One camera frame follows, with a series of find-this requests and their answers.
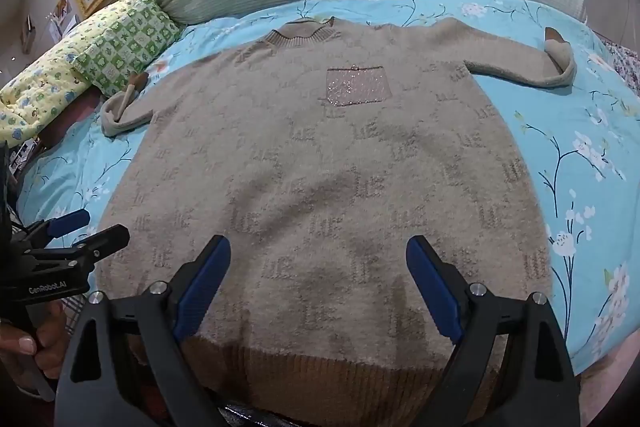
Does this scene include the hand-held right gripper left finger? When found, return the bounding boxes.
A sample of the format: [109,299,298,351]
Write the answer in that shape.
[54,234,233,427]

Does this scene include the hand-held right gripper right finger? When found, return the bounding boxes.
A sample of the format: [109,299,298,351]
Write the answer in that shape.
[405,234,581,427]

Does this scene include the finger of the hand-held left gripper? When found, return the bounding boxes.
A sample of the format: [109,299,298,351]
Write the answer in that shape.
[22,224,132,275]
[15,208,92,253]

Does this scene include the beige knitted sweater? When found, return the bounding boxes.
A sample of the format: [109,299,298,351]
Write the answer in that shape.
[95,17,577,427]

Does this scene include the person's left hand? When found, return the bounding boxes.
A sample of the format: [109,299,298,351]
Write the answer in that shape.
[0,299,71,390]

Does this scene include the yellow patterned pillow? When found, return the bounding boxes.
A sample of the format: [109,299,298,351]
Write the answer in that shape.
[0,0,143,148]

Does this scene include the green patterned pillow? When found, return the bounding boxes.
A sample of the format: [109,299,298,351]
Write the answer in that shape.
[72,0,181,98]

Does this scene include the blue floral bedsheet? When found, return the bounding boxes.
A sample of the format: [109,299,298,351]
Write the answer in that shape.
[15,0,640,378]

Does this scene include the floral patterned cloth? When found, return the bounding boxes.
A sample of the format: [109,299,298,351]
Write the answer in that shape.
[597,34,640,98]

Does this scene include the small wall picture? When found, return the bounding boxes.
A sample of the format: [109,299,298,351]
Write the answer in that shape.
[50,0,77,38]

